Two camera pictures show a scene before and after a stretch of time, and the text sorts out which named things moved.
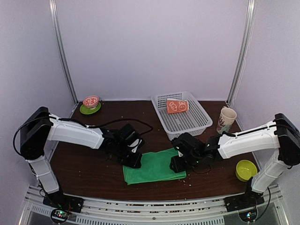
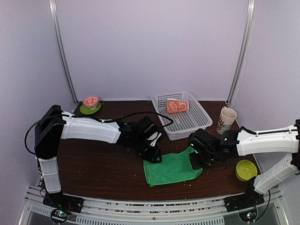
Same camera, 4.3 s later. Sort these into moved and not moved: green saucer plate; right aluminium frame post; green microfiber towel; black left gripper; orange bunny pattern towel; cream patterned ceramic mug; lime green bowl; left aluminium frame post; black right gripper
Moved: black left gripper; black right gripper; green microfiber towel
Not moved: right aluminium frame post; orange bunny pattern towel; left aluminium frame post; lime green bowl; green saucer plate; cream patterned ceramic mug
